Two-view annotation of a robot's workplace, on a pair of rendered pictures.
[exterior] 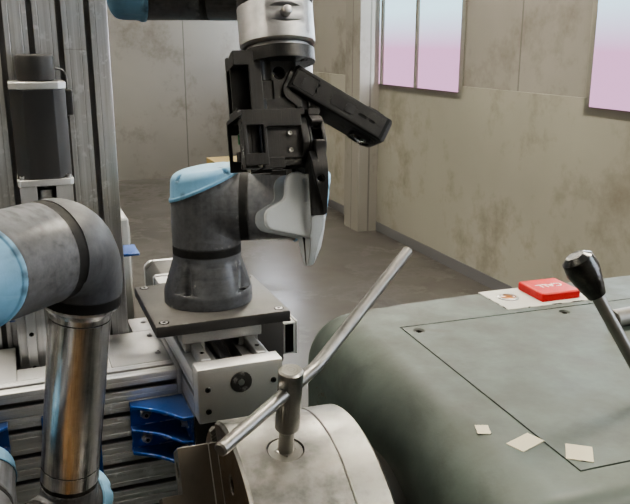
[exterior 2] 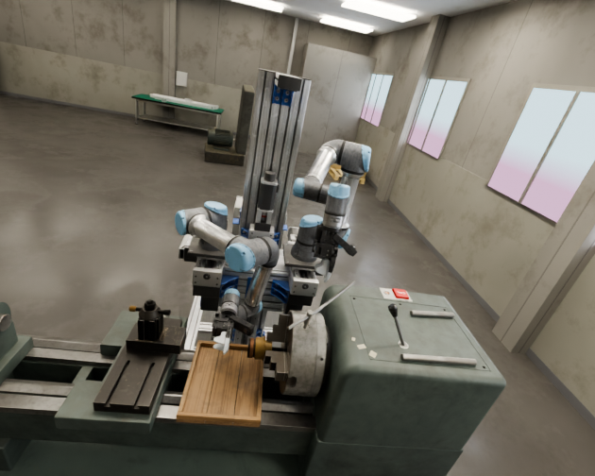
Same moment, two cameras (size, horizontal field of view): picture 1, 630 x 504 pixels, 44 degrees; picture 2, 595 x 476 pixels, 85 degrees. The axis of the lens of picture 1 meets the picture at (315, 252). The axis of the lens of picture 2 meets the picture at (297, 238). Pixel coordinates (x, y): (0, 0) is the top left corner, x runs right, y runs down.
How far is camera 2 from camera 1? 0.55 m
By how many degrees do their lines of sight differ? 15
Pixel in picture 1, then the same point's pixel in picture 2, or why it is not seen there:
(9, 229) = (253, 249)
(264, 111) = (322, 245)
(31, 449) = (243, 284)
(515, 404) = (365, 333)
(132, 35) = (313, 92)
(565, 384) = (382, 331)
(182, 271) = (297, 246)
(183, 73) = (329, 112)
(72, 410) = (257, 287)
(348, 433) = (321, 327)
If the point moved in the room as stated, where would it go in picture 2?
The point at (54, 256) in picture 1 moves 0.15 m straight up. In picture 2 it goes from (263, 257) to (268, 223)
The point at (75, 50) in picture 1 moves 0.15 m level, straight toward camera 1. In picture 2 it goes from (283, 171) to (282, 179)
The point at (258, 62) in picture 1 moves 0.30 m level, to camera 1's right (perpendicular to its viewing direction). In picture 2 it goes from (325, 229) to (409, 254)
